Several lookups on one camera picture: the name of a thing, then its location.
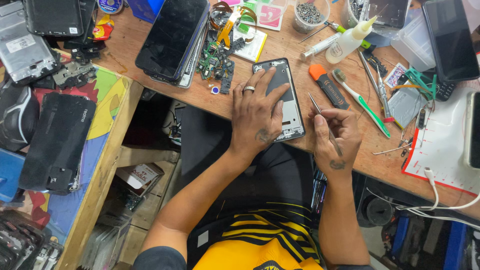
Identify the person's left hand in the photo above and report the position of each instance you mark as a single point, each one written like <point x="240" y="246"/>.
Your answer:
<point x="253" y="120"/>

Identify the person's right hand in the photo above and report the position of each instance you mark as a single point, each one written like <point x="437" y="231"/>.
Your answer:
<point x="339" y="144"/>

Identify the grey phone frame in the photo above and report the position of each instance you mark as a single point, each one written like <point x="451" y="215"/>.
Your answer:
<point x="292" y="112"/>

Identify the silver pointed tweezers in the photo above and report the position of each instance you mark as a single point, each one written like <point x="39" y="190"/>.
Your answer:
<point x="315" y="103"/>

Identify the green white toothbrush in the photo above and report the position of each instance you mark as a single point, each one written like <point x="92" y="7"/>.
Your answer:
<point x="365" y="108"/>

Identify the small blue round part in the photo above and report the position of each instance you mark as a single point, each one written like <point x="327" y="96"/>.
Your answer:
<point x="215" y="90"/>

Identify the black trousers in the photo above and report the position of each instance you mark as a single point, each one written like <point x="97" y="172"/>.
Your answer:
<point x="210" y="150"/>

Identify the orange black pry tool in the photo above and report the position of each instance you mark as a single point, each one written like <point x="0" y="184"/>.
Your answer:
<point x="329" y="88"/>

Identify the silver screwdriver red end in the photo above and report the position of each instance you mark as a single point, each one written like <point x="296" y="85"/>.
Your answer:
<point x="382" y="93"/>

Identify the pile of circuit boards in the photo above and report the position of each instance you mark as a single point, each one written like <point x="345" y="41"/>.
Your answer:
<point x="217" y="60"/>

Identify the white yellow phone battery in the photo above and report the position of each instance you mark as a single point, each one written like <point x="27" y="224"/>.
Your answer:
<point x="253" y="47"/>

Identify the black round can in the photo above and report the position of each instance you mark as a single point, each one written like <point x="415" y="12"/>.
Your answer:
<point x="379" y="212"/>

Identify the long silver tweezers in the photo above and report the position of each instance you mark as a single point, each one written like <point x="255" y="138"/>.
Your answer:
<point x="366" y="69"/>

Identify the small black oblong part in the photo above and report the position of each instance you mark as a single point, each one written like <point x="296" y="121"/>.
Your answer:
<point x="421" y="119"/>

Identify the black connector strip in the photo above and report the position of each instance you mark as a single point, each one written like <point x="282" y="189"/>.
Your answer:
<point x="377" y="65"/>

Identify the small printed card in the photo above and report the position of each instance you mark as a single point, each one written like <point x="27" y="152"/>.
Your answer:
<point x="395" y="75"/>

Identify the white glue bottle yellow nozzle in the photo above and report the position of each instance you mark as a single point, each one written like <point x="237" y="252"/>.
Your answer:
<point x="343" y="47"/>

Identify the clear syringe tube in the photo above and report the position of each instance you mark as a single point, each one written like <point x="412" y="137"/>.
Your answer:
<point x="320" y="47"/>

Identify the white repair mat red border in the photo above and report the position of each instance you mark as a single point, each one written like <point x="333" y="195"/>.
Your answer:
<point x="442" y="150"/>

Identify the green plastic tool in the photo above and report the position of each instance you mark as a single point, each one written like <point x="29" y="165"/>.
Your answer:
<point x="422" y="78"/>

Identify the thin metal probe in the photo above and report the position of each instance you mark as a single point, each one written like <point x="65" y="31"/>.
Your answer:
<point x="315" y="33"/>

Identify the pink white packet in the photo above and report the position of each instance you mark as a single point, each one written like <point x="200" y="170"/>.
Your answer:
<point x="270" y="15"/>

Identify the stack of phone screens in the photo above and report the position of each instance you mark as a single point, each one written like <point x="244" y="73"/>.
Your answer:
<point x="170" y="37"/>

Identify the black keypad phone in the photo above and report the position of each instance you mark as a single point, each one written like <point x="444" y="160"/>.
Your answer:
<point x="444" y="90"/>

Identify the clear cup of screws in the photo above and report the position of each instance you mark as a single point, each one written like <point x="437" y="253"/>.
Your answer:
<point x="309" y="15"/>

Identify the clear plastic box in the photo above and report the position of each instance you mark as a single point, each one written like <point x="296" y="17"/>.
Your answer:
<point x="414" y="43"/>

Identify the small cardboard box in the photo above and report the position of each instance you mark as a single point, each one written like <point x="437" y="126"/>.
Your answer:
<point x="140" y="178"/>

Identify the yellow black striped jersey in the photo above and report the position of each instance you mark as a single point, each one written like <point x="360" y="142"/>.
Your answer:
<point x="262" y="247"/>

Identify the clear cup of parts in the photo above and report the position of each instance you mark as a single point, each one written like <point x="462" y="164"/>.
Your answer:
<point x="352" y="11"/>

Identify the white edged smartphone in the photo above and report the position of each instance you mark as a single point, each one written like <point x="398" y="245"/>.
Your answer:
<point x="474" y="131"/>

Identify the dark grey phone panel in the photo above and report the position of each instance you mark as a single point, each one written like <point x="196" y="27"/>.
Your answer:
<point x="388" y="11"/>

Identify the colourful cartoon mat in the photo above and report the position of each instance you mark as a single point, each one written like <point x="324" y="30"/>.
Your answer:
<point x="108" y="105"/>

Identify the black smartphone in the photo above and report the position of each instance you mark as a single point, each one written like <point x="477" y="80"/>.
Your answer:
<point x="452" y="37"/>

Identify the blue box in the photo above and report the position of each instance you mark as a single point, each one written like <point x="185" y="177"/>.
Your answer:
<point x="144" y="7"/>

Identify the red yellow wrapper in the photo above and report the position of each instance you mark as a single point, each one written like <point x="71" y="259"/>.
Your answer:
<point x="102" y="30"/>

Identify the black phone back cover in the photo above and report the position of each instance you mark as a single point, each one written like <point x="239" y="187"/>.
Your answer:
<point x="56" y="142"/>

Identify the black phone with sticker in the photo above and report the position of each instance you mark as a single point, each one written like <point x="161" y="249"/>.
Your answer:
<point x="52" y="15"/>

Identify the black grey speaker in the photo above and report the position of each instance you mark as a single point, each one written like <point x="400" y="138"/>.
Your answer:
<point x="17" y="114"/>

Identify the heap of black phone parts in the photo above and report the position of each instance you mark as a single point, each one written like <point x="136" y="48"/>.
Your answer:
<point x="22" y="243"/>

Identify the grey broken frame piece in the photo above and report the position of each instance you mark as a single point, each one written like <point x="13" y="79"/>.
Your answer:
<point x="75" y="75"/>

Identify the silver phone frame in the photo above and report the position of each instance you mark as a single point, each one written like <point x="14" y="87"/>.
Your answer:
<point x="24" y="52"/>

